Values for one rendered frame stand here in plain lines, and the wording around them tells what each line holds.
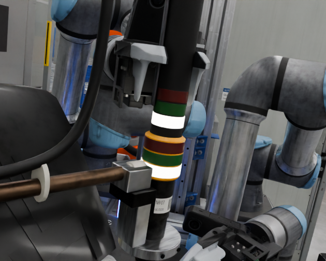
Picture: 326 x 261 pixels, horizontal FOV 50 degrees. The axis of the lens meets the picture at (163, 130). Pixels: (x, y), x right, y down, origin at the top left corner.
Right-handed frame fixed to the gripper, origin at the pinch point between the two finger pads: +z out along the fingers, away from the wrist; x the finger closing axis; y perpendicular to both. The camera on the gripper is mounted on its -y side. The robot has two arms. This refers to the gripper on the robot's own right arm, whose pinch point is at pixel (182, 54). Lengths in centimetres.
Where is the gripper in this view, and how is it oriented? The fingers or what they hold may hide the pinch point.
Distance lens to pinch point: 34.4
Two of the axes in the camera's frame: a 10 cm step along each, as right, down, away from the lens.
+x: -9.4, -0.6, -3.4
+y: -1.4, 9.7, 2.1
